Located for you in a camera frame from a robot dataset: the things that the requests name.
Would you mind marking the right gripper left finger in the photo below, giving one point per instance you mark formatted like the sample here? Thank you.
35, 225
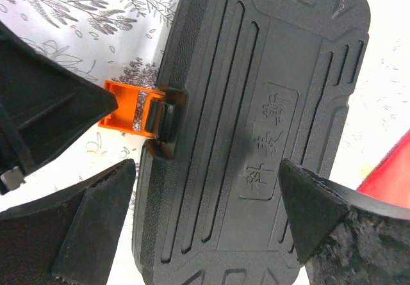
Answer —
70, 236

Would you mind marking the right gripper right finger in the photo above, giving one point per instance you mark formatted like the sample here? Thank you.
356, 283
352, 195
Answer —
342, 236

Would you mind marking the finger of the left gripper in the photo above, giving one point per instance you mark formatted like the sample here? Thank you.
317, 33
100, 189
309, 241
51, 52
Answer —
44, 109

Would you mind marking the black plastic tool case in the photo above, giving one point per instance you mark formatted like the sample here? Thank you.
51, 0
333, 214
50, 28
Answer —
247, 83

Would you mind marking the red cloth bag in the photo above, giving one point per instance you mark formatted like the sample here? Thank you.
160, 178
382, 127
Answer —
389, 180

